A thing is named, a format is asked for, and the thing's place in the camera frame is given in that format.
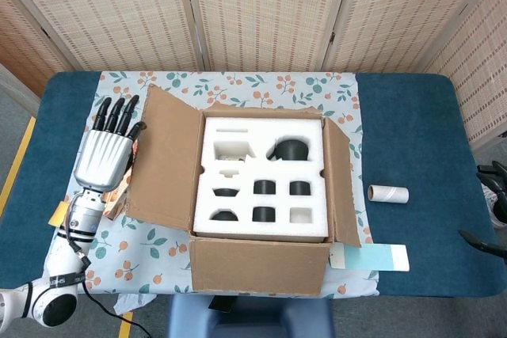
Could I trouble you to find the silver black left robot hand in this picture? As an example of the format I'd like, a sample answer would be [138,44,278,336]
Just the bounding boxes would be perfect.
[74,94,147,192]

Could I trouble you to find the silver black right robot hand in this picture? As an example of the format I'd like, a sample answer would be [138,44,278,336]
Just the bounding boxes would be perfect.
[458,229,507,264]

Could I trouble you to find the red cardboard box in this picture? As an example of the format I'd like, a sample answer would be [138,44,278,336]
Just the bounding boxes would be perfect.
[125,85,362,298]

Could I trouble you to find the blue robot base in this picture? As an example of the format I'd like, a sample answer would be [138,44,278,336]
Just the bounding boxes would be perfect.
[166,296,336,338]

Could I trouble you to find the orange biscuit box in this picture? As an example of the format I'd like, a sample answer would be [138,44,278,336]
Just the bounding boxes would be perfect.
[103,139,139,220]

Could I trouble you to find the white shoe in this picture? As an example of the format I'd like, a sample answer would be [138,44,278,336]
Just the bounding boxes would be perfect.
[485,187,507,230]

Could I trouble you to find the yellow sponge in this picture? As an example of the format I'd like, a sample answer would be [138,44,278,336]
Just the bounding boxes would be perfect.
[48,201,69,228]

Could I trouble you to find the black floor object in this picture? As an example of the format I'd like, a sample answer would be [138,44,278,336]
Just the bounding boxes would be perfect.
[477,160,507,196]

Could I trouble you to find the cardboard paper tube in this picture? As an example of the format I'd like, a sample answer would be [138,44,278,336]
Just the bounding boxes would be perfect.
[368,184,410,203]

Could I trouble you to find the light blue flat carton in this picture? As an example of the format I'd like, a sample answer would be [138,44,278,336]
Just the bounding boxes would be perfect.
[329,242,410,272]

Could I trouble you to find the crumpled white tissue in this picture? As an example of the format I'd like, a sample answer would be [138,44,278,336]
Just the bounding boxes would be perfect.
[113,293,158,317]

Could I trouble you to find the white foam insert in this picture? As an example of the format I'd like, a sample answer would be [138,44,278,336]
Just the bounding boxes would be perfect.
[193,117,332,242]

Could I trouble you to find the black cylindrical cup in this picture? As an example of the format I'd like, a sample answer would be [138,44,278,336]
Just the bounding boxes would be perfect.
[253,180,276,196]
[252,206,276,223]
[289,180,311,196]

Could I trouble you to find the floral print tablecloth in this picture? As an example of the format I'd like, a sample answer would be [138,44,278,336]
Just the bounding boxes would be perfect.
[40,70,381,299]

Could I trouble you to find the black teapot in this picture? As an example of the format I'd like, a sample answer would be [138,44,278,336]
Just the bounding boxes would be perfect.
[271,139,311,161]

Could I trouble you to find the woven folding screen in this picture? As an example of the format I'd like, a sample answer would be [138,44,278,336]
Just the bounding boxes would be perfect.
[0,0,507,153]

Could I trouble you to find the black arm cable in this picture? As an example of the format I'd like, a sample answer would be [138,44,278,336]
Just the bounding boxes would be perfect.
[65,230,154,338]

